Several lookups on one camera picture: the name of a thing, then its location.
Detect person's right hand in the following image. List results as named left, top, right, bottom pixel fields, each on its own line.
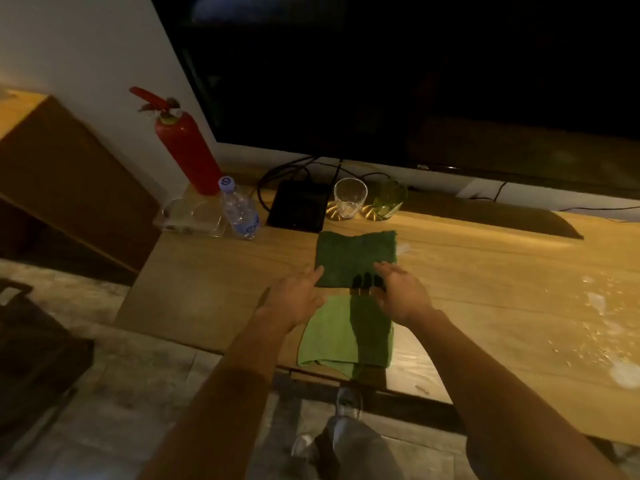
left=372, top=261, right=436, bottom=328

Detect person's left hand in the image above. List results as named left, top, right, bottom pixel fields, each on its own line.
left=253, top=265, right=327, bottom=335

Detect light green cloth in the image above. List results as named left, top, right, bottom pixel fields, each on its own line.
left=297, top=294, right=395, bottom=381

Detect dark green cloth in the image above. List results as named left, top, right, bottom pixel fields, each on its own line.
left=313, top=230, right=399, bottom=289

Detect person's right forearm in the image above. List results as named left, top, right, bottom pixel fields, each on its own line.
left=399, top=308, right=629, bottom=480

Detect person's left forearm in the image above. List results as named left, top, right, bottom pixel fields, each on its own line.
left=137, top=307, right=306, bottom=480

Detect person's left white shoe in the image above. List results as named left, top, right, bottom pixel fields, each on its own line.
left=291, top=434, right=316, bottom=461

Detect person's grey trousers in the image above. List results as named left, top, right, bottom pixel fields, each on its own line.
left=312, top=417, right=406, bottom=480

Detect gold coaster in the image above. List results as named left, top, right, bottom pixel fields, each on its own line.
left=359, top=203, right=396, bottom=222
left=325, top=203, right=361, bottom=222

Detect black flat box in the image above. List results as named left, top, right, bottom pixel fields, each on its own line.
left=265, top=180, right=331, bottom=234

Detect wooden table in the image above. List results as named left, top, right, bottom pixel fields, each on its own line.
left=113, top=167, right=640, bottom=448

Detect green drinking glass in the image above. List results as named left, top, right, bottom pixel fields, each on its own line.
left=372, top=178, right=409, bottom=219

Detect clear plastic water bottle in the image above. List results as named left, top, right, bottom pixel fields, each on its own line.
left=217, top=175, right=261, bottom=241

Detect clear drinking glass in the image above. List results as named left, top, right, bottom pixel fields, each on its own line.
left=333, top=177, right=369, bottom=221

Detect clear acrylic tray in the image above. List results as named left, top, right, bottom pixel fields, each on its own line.
left=152, top=187, right=231, bottom=239

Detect red fire extinguisher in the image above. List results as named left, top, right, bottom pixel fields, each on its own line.
left=129, top=86, right=225, bottom=197

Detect black television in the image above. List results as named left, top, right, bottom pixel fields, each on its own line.
left=149, top=0, right=640, bottom=201

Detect wooden cabinet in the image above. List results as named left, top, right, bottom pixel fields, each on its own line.
left=0, top=87, right=161, bottom=275

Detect dark chair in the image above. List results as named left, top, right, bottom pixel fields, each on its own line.
left=0, top=277, right=96, bottom=435

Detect black television cable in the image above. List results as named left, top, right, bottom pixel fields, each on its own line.
left=469, top=182, right=509, bottom=201

